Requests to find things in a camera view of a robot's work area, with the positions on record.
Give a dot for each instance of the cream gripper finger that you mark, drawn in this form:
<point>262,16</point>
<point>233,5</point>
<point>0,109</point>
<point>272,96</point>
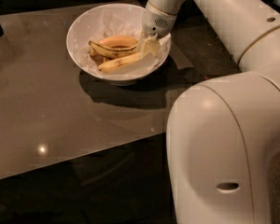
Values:
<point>149,44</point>

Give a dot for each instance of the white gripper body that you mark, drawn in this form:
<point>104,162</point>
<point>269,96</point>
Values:
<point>156,21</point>

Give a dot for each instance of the light yellow banana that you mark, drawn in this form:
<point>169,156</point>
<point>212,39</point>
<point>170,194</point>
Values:
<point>115,64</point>

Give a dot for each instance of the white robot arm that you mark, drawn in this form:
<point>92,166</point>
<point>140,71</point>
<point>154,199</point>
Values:
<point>222,133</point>

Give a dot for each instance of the spotted yellow banana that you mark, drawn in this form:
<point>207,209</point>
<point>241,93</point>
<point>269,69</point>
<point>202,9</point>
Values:
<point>112,52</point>

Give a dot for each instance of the white bowl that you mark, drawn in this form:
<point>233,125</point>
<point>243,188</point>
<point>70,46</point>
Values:
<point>84,31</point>

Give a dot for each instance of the orange fruit piece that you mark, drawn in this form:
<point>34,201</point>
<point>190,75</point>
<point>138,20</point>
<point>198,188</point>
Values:
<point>121,41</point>

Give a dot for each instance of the white paper liner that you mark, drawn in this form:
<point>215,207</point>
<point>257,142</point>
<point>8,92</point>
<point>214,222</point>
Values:
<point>113,51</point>

